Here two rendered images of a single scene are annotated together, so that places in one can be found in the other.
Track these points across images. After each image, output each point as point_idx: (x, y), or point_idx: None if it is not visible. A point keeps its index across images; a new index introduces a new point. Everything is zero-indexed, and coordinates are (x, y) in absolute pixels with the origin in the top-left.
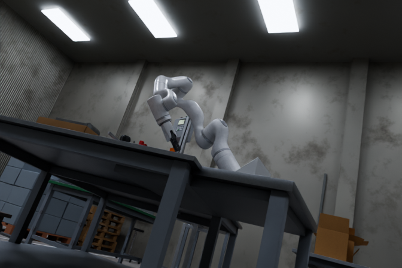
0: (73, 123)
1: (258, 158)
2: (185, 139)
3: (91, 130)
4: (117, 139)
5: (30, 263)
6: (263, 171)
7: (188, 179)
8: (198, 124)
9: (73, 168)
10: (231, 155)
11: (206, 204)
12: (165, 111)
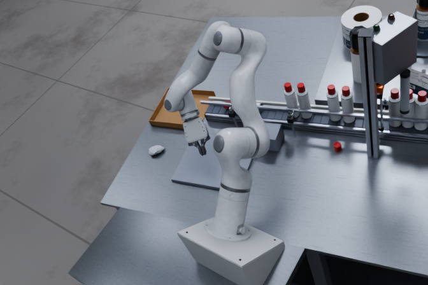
0: (153, 111)
1: (177, 233)
2: (362, 83)
3: (155, 121)
4: (216, 104)
5: None
6: (207, 252)
7: None
8: (240, 118)
9: None
10: (219, 198)
11: None
12: (178, 111)
